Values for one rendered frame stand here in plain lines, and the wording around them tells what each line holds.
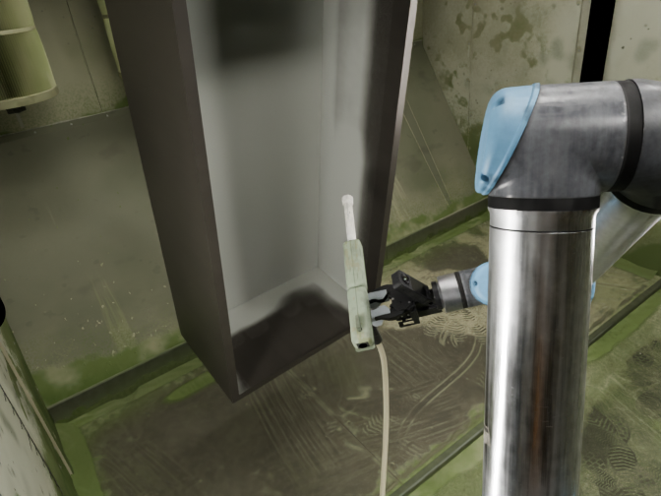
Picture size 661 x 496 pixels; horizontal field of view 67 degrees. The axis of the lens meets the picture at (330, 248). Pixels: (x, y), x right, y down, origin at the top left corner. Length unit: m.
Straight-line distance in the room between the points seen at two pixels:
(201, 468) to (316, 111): 1.33
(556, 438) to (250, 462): 1.50
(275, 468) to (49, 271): 1.23
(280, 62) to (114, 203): 1.21
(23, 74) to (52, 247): 0.70
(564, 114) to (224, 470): 1.72
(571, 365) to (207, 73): 1.12
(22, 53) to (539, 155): 1.88
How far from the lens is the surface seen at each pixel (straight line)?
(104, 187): 2.46
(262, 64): 1.49
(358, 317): 1.15
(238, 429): 2.11
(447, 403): 2.12
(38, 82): 2.18
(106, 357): 2.36
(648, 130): 0.58
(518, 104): 0.56
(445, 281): 1.21
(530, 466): 0.65
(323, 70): 1.62
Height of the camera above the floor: 1.59
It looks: 29 degrees down
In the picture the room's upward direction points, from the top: 6 degrees counter-clockwise
